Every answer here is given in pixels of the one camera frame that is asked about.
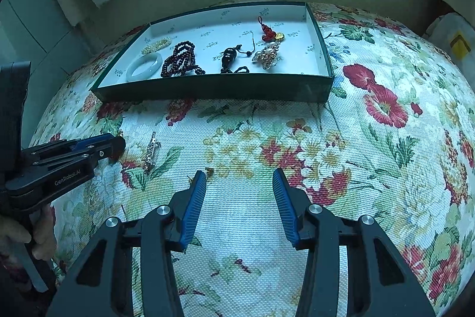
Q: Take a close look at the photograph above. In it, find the silver rhinestone hair clip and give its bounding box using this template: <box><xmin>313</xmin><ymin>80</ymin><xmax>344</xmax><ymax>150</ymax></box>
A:
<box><xmin>143</xmin><ymin>131</ymin><xmax>160</xmax><ymax>174</ymax></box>

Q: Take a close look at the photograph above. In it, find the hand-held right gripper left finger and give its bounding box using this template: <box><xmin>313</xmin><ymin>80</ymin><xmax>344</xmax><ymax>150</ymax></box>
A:
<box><xmin>46</xmin><ymin>170</ymin><xmax>208</xmax><ymax>317</ymax></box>

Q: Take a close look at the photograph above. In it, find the green shallow box tray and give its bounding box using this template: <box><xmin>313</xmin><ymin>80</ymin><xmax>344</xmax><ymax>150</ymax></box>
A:
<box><xmin>90</xmin><ymin>1</ymin><xmax>335</xmax><ymax>104</ymax></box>

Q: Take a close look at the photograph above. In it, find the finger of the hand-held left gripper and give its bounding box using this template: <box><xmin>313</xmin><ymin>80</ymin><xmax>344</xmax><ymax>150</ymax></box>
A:
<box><xmin>26</xmin><ymin>136</ymin><xmax>127</xmax><ymax>173</ymax></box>
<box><xmin>21</xmin><ymin>133</ymin><xmax>114</xmax><ymax>159</ymax></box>

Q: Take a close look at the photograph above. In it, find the dark red bead necklace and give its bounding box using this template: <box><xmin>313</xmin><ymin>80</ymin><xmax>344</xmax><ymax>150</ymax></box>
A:
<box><xmin>160</xmin><ymin>40</ymin><xmax>206</xmax><ymax>79</ymax></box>

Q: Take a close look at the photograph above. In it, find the white bag with yellow mark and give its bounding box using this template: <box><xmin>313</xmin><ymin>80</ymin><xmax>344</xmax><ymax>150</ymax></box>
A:
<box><xmin>425</xmin><ymin>13</ymin><xmax>475</xmax><ymax>80</ymax></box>

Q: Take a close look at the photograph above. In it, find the red knot charm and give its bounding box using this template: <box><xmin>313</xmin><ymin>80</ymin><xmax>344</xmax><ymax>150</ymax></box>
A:
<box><xmin>257</xmin><ymin>16</ymin><xmax>286</xmax><ymax>43</ymax></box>

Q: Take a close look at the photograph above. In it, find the pearl bracelet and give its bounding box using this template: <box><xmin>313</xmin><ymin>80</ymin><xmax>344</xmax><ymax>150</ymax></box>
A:
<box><xmin>142</xmin><ymin>37</ymin><xmax>172</xmax><ymax>55</ymax></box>

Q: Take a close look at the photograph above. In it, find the white wardrobe with circle lines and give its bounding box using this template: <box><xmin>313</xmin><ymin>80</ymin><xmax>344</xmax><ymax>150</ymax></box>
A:
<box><xmin>0</xmin><ymin>0</ymin><xmax>86</xmax><ymax>87</ymax></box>

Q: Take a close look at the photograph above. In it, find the gold pearl brooch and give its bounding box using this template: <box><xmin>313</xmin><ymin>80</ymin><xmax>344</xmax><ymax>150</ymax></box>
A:
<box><xmin>251</xmin><ymin>44</ymin><xmax>283</xmax><ymax>70</ymax></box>

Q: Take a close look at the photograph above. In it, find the black pendant with cord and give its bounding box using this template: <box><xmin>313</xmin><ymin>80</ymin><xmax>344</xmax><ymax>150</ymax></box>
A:
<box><xmin>219</xmin><ymin>44</ymin><xmax>251</xmax><ymax>74</ymax></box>

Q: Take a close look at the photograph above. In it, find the floral bedspread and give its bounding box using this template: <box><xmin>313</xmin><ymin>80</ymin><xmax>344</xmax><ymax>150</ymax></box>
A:
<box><xmin>28</xmin><ymin>0</ymin><xmax>475</xmax><ymax>317</ymax></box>

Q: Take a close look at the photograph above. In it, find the person's left hand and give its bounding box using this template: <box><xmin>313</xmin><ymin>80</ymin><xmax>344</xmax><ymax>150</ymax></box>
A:
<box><xmin>0</xmin><ymin>206</ymin><xmax>57</xmax><ymax>261</ymax></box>

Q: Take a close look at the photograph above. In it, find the white jade bangle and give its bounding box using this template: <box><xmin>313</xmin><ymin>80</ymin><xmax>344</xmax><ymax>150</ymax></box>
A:
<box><xmin>126</xmin><ymin>53</ymin><xmax>164</xmax><ymax>83</ymax></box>

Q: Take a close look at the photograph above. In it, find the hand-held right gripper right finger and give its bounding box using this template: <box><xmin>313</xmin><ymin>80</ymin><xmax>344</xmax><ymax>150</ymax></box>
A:
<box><xmin>273</xmin><ymin>168</ymin><xmax>436</xmax><ymax>317</ymax></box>

